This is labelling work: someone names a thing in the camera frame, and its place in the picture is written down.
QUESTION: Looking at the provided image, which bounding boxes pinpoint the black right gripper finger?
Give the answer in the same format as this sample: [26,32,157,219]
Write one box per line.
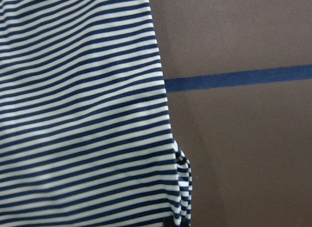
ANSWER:
[163,217,192,227]

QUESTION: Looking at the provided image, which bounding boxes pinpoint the navy white striped polo shirt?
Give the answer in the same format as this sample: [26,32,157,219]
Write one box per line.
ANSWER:
[0,0,192,227]

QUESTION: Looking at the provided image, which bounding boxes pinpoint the blue tape grid lines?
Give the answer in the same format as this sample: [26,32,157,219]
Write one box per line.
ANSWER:
[165,64,312,93]

